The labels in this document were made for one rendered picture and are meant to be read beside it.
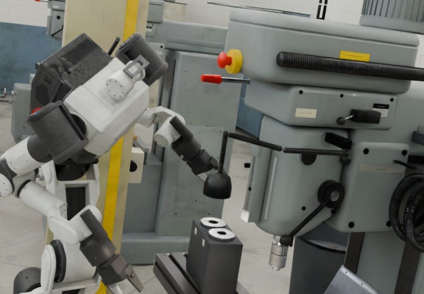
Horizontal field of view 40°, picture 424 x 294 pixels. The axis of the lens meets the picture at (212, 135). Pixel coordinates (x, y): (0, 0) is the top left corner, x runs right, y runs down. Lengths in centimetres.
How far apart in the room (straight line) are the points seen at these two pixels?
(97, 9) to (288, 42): 185
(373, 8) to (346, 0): 696
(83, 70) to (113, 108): 15
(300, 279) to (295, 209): 218
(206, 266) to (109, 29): 155
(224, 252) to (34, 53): 871
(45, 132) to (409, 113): 97
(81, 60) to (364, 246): 106
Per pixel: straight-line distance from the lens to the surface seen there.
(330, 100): 148
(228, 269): 202
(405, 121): 166
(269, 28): 137
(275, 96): 147
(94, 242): 177
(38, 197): 183
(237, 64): 143
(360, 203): 163
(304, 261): 364
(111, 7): 312
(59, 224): 177
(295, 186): 152
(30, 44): 1042
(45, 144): 164
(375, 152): 161
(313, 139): 151
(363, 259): 199
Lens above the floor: 188
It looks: 12 degrees down
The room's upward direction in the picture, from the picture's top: 8 degrees clockwise
